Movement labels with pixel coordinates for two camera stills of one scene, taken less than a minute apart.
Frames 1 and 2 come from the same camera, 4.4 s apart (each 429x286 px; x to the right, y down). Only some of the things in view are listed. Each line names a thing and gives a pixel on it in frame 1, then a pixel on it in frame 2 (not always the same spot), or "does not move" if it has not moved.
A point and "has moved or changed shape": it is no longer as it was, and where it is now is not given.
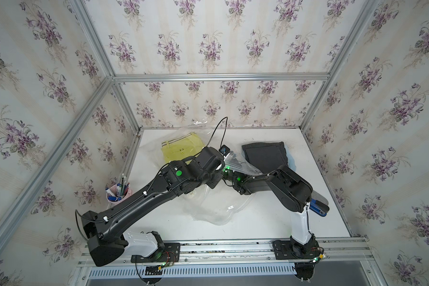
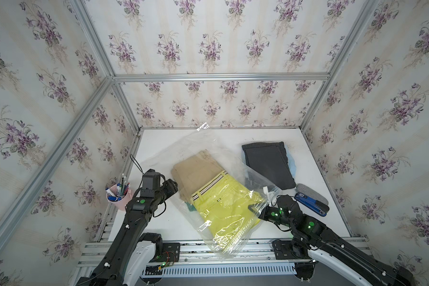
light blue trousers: (291, 160) does not move
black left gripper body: (214, 178) -> (167, 190)
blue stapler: (319, 207) does not move
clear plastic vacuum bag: (214, 204) has moved or changed shape
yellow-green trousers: (186, 146) -> (222, 205)
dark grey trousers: (267, 157) does not move
